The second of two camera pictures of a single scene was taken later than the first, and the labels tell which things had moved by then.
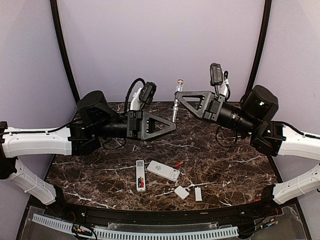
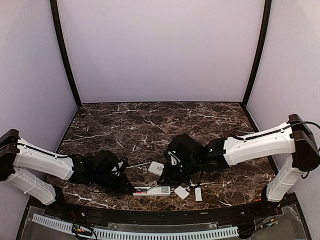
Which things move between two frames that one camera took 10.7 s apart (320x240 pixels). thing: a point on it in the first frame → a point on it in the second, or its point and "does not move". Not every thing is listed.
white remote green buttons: [163, 170] does not move
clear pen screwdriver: [179, 88] → [147, 190]
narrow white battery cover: [198, 194] does not move
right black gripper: [210, 105] → [168, 178]
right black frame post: [257, 61] does not move
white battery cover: [181, 192] does not move
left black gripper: [137, 125] → [121, 188]
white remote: [140, 175] → [154, 191]
